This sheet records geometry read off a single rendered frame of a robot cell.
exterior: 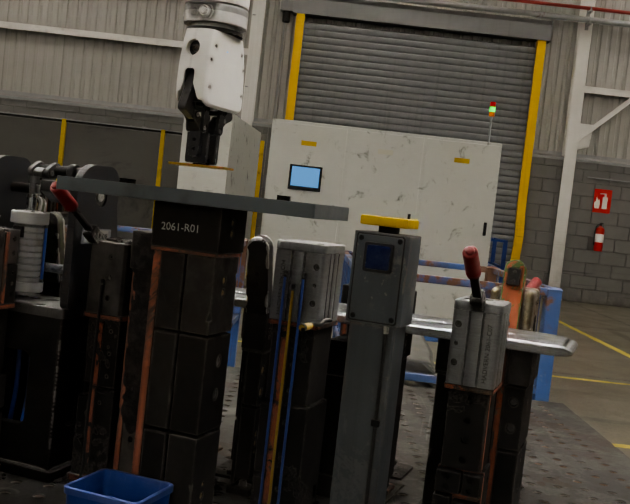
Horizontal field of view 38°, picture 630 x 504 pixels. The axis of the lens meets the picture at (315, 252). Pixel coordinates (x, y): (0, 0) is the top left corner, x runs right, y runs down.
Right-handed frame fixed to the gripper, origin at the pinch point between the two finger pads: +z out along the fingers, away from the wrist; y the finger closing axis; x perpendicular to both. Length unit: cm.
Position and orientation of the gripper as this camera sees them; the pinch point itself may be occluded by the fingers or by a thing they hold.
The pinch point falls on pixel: (202, 148)
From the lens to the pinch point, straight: 123.2
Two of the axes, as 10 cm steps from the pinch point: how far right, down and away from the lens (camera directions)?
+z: -1.1, 9.9, 0.5
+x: -9.0, -1.2, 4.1
